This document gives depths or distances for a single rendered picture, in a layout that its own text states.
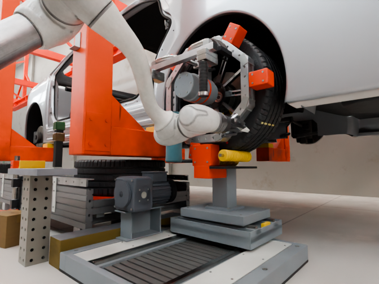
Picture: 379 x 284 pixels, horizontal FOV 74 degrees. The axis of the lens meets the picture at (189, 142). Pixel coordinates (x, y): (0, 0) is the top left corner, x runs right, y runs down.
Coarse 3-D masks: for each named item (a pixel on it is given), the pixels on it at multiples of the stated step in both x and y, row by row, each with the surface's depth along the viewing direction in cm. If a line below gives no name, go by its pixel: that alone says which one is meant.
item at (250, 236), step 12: (180, 216) 147; (180, 228) 138; (192, 228) 132; (204, 228) 127; (216, 228) 123; (228, 228) 118; (240, 228) 120; (252, 228) 118; (264, 228) 121; (276, 228) 132; (216, 240) 122; (228, 240) 118; (240, 240) 114; (252, 240) 112; (264, 240) 120
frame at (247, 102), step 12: (216, 36) 129; (228, 48) 123; (240, 60) 118; (252, 60) 119; (180, 72) 150; (168, 84) 149; (168, 96) 150; (252, 96) 117; (168, 108) 148; (240, 108) 117; (252, 108) 118
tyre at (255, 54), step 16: (240, 48) 128; (256, 48) 124; (256, 64) 122; (272, 64) 128; (256, 96) 121; (272, 96) 122; (256, 112) 120; (272, 112) 125; (256, 128) 122; (272, 128) 133; (224, 144) 130; (240, 144) 126; (256, 144) 136
